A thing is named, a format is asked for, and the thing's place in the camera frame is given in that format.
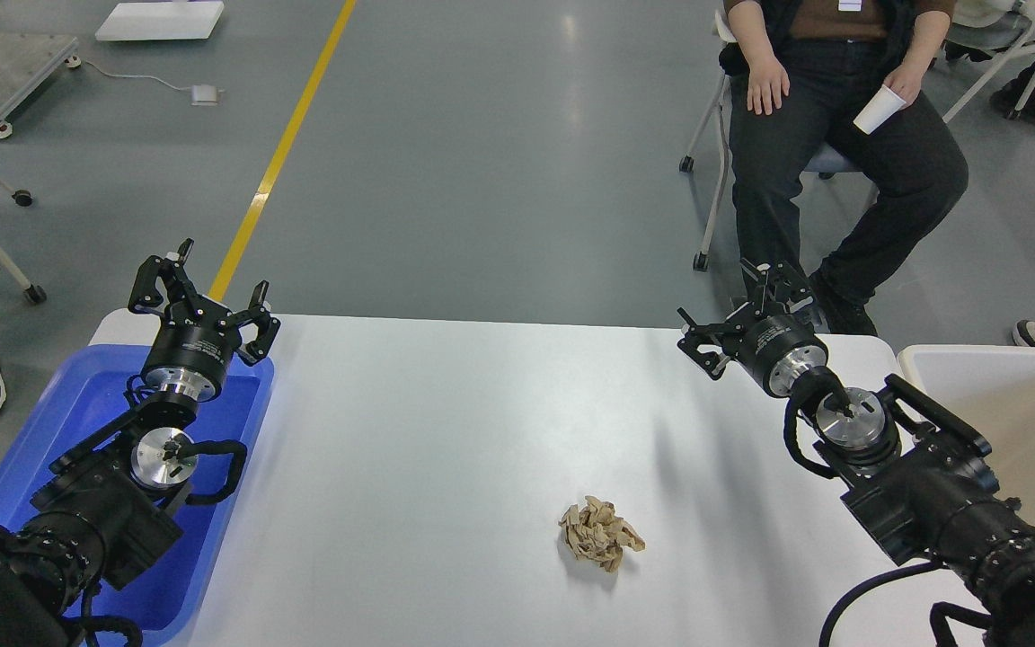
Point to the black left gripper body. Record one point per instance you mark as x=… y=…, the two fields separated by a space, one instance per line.
x=190 y=354

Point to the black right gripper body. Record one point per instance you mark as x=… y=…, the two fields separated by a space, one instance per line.
x=775 y=350

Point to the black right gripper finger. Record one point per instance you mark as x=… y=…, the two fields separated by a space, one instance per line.
x=777 y=289
x=711 y=346

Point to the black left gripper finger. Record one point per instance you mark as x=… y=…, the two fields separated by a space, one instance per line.
x=162 y=287
x=252 y=331

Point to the brown paper ball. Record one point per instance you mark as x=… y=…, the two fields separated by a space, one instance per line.
x=594 y=531

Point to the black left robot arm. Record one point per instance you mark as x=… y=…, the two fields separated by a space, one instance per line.
x=108 y=513

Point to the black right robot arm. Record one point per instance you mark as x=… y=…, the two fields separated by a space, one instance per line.
x=915 y=474

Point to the white paper cup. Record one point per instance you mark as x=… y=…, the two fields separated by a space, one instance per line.
x=884 y=103

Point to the metal cart platform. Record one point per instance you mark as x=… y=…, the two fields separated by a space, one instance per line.
x=27 y=60

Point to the white plastic bin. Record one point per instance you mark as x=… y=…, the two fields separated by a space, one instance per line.
x=993 y=389

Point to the white flat board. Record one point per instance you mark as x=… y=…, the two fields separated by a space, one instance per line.
x=160 y=20

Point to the blue plastic bin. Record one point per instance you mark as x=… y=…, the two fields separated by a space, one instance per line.
x=88 y=391

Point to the white power adapter with cable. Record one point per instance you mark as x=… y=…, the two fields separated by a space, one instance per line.
x=200 y=95

